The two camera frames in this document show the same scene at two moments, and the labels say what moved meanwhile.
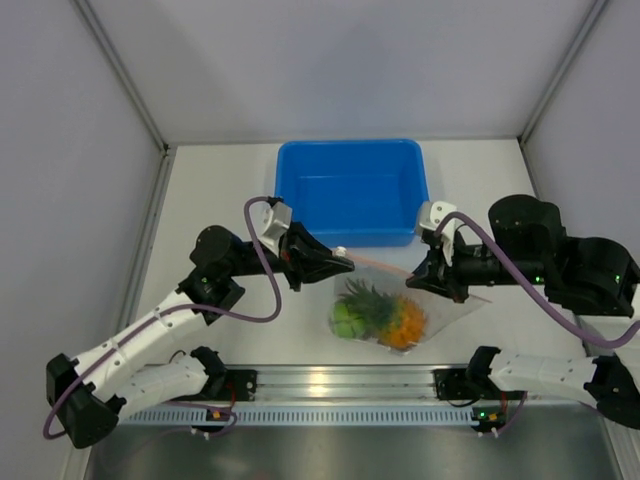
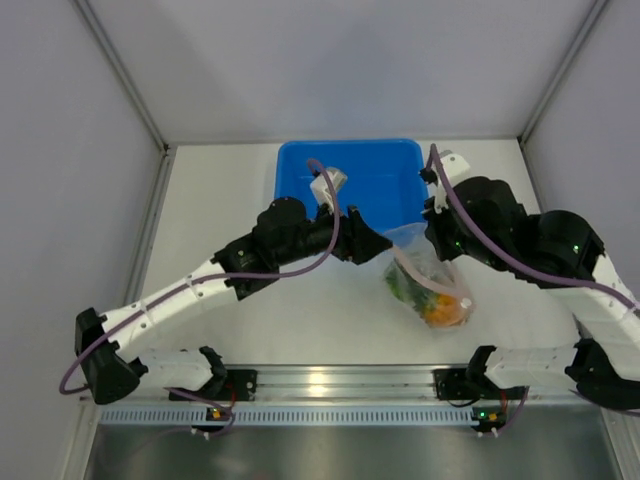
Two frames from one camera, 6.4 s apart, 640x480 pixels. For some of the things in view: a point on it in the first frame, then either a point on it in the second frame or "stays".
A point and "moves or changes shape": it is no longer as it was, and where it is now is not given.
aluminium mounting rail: x=348 y=388 stays
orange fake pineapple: x=395 y=321 -> x=446 y=310
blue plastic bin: x=354 y=192 stays
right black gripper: x=447 y=277 -> x=433 y=231
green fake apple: x=345 y=324 -> x=400 y=283
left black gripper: x=304 y=260 -> x=355 y=241
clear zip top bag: x=376 y=306 moves or changes shape
